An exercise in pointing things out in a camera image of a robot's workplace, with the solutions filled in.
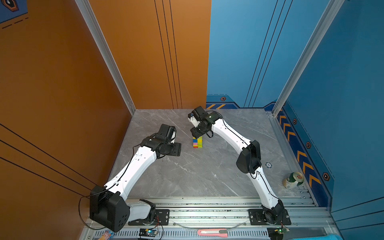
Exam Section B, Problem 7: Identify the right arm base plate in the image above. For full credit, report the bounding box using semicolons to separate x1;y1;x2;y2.
248;209;292;226

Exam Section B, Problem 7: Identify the pink utility knife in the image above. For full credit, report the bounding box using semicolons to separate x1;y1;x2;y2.
198;229;228;238

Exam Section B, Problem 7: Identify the right small circuit board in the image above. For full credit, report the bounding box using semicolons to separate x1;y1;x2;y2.
275;228;290;235

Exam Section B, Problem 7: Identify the colourful snack wrapper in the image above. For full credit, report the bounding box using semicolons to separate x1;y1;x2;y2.
99;231;115;240

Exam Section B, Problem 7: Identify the green circuit board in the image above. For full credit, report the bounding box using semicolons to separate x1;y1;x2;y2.
138;229;159;240

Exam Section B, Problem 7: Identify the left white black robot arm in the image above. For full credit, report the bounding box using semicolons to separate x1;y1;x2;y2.
88;136;182;232

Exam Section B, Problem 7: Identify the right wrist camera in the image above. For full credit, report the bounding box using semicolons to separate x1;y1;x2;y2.
188;106;208;127

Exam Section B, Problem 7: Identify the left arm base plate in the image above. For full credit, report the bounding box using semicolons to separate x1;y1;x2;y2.
128;209;170;226

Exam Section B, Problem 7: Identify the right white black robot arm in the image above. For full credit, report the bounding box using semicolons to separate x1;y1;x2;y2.
188;107;292;226

